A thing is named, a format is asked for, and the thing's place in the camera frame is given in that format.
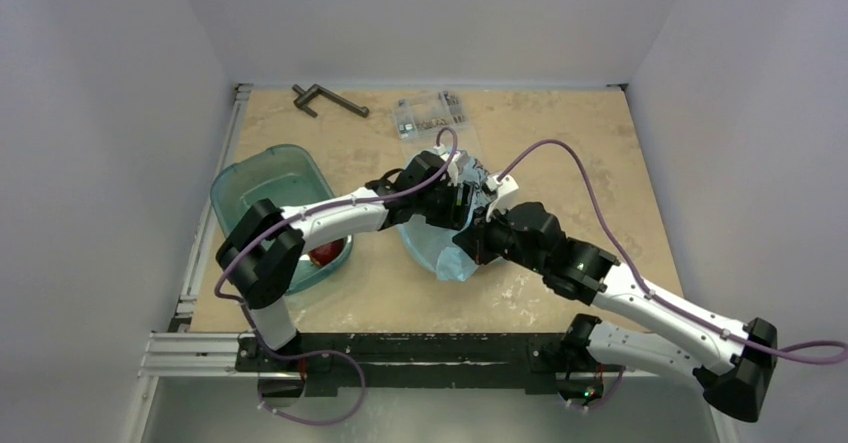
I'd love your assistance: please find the red fake apple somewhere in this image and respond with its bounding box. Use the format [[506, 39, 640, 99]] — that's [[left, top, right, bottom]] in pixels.
[[307, 239, 346, 268]]

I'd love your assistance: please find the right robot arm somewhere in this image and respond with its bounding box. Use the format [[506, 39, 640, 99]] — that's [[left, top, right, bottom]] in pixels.
[[453, 202, 778, 423]]

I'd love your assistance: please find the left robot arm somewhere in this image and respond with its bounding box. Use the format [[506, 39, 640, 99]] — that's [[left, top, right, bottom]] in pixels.
[[215, 147, 482, 372]]

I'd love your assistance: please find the clear plastic organizer box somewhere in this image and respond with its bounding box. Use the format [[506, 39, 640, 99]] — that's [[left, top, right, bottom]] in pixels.
[[390, 90, 482, 157]]

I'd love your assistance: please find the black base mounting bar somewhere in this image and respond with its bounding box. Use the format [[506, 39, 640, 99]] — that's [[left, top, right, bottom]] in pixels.
[[235, 333, 618, 398]]

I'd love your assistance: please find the teal plastic tub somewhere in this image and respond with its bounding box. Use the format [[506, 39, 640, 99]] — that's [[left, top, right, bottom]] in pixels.
[[210, 144, 354, 296]]

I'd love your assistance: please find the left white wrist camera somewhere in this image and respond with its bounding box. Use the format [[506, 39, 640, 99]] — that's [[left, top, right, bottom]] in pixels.
[[432, 145, 470, 185]]

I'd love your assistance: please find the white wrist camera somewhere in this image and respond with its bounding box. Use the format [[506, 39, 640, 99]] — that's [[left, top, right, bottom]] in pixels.
[[484, 173, 519, 222], [432, 145, 470, 185]]

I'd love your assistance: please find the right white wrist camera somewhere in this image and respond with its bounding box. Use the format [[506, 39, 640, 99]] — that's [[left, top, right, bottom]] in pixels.
[[484, 173, 519, 222]]

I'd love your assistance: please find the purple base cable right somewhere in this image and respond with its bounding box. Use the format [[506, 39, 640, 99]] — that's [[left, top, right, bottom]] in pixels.
[[564, 367, 625, 413]]

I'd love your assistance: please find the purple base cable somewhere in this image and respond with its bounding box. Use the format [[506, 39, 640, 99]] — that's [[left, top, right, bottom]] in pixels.
[[241, 347, 369, 427], [564, 367, 625, 413]]

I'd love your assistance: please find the dark metal crank handle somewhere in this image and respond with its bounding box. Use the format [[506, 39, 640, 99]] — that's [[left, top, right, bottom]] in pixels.
[[291, 84, 370, 118]]

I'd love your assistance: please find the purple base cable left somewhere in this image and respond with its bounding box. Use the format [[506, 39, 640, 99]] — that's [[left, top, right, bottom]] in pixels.
[[241, 347, 369, 427]]

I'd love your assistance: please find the aluminium frame rail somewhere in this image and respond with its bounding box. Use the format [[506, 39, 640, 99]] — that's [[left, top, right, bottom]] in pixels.
[[137, 296, 238, 379]]

